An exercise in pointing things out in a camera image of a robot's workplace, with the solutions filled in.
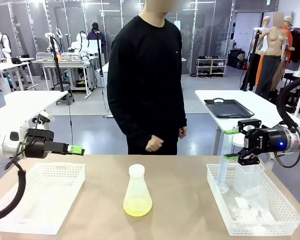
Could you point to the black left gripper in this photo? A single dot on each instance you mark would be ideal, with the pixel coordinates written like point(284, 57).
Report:
point(37, 143)

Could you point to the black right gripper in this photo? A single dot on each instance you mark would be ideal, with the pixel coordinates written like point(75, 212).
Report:
point(267, 140)

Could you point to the clear graduated cylinder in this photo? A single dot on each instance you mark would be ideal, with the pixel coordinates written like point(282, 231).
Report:
point(223, 170)

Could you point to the clear plastic beaker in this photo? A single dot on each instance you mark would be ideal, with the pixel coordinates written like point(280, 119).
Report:
point(250, 180)

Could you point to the translucent plastic funnel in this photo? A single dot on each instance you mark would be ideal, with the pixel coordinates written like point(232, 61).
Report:
point(262, 215)

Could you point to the translucent conical flask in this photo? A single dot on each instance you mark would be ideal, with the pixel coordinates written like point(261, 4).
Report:
point(137, 197)

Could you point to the person's right forearm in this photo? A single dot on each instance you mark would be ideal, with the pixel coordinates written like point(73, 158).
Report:
point(142, 132)

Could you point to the person's left forearm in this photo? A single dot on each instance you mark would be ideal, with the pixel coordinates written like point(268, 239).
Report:
point(182, 115)

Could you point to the person's left hand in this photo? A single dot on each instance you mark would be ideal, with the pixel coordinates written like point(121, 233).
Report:
point(182, 132)

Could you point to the person's right hand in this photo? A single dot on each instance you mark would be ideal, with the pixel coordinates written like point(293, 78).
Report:
point(153, 144)

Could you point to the black plastic tray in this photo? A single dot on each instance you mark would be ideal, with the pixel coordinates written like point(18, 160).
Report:
point(228, 108)

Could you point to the white side table with tray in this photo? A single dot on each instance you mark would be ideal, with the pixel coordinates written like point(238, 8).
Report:
point(260, 100)

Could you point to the white side table with box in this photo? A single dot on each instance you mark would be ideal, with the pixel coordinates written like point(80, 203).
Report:
point(30, 102)

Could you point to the white perforated plastic basket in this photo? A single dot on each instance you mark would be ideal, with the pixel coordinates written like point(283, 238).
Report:
point(285, 215)
point(27, 215)

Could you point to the black tripod stand with base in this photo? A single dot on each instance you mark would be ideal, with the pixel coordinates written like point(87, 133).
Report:
point(58, 70)

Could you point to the black bag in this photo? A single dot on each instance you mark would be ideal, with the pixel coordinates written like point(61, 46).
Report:
point(236, 58)

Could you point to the wooden shoe rack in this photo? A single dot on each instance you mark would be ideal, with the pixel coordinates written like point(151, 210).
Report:
point(212, 66)

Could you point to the black slanted light stand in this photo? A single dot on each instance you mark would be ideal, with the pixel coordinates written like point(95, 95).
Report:
point(252, 57)

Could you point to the white workbench with trays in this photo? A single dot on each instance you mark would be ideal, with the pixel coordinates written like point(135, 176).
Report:
point(65, 63)

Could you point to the white background desk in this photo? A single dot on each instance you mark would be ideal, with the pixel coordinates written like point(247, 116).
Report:
point(105, 68)

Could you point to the bare mannequin in grey trousers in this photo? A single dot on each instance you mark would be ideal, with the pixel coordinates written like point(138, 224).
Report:
point(272, 50)

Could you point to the black pole stand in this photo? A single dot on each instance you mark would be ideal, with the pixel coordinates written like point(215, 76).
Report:
point(100, 60)

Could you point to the white long office desk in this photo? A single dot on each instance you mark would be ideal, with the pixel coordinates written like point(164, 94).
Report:
point(7, 67)

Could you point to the white background robot with workbench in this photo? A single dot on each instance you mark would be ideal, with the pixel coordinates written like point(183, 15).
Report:
point(80, 43)

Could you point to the person in black sweater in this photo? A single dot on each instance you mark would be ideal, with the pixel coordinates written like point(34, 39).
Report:
point(145, 75)

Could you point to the mannequin in orange clothes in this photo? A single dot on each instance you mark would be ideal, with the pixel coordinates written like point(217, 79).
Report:
point(288, 37)

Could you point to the background person in dark clothes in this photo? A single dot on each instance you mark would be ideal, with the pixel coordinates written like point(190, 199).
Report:
point(97, 37)

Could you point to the white headless-look mannequin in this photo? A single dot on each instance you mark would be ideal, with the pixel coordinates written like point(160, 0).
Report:
point(266, 25)

